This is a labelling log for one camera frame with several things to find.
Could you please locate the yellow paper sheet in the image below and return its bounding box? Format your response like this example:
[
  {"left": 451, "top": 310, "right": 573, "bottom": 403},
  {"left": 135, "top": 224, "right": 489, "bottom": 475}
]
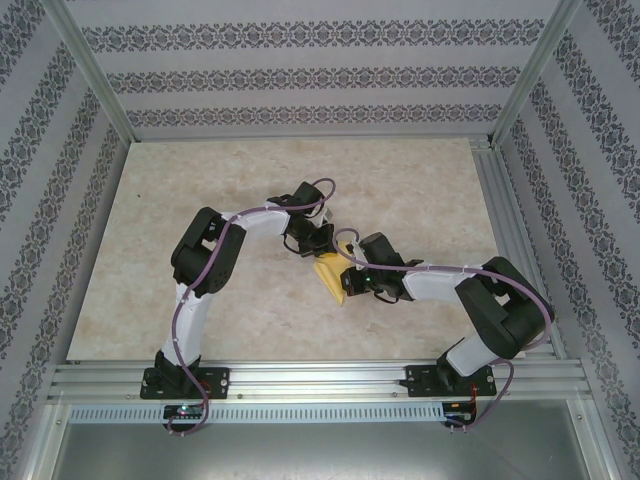
[{"left": 312, "top": 239, "right": 361, "bottom": 307}]

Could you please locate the grey metal panel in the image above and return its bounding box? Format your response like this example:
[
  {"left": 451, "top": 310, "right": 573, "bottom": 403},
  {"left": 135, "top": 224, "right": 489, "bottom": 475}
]
[{"left": 49, "top": 422, "right": 614, "bottom": 480}]

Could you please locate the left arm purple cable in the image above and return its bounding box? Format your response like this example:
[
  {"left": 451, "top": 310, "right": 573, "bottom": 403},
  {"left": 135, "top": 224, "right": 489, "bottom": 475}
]
[{"left": 167, "top": 177, "right": 337, "bottom": 437}]

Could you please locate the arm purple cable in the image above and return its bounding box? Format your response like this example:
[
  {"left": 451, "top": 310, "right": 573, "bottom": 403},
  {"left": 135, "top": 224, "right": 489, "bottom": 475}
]
[
  {"left": 331, "top": 228, "right": 556, "bottom": 434},
  {"left": 167, "top": 177, "right": 337, "bottom": 437}
]

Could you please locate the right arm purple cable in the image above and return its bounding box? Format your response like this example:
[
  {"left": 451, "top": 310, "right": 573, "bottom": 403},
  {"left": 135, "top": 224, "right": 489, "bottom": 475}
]
[{"left": 331, "top": 228, "right": 556, "bottom": 434}]

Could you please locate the thin aluminium rear rail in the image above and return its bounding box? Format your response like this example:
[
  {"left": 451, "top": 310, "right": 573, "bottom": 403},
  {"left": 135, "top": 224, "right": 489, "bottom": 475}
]
[{"left": 127, "top": 130, "right": 496, "bottom": 145}]

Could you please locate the long aluminium mounting rail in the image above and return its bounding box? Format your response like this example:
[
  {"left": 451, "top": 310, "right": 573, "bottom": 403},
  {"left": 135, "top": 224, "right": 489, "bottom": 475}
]
[{"left": 47, "top": 360, "right": 594, "bottom": 404}]

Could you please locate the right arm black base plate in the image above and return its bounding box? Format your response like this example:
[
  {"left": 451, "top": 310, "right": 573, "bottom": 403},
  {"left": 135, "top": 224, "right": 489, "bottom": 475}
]
[{"left": 405, "top": 363, "right": 497, "bottom": 399}]

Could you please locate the slotted grey cable duct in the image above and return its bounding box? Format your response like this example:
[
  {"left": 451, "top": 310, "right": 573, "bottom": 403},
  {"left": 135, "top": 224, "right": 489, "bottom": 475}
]
[{"left": 68, "top": 403, "right": 449, "bottom": 424}]

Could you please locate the aluminium side rail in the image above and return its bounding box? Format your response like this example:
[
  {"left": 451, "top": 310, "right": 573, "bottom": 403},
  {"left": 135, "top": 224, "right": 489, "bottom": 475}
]
[{"left": 469, "top": 138, "right": 569, "bottom": 360}]

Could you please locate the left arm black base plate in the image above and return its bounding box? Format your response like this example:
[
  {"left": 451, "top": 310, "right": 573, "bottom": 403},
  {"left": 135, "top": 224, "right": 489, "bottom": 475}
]
[{"left": 139, "top": 367, "right": 231, "bottom": 400}]

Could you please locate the aluminium frame post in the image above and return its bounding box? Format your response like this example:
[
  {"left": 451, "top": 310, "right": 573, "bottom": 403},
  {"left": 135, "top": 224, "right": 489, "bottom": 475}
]
[
  {"left": 487, "top": 0, "right": 586, "bottom": 149},
  {"left": 43, "top": 0, "right": 139, "bottom": 146}
]

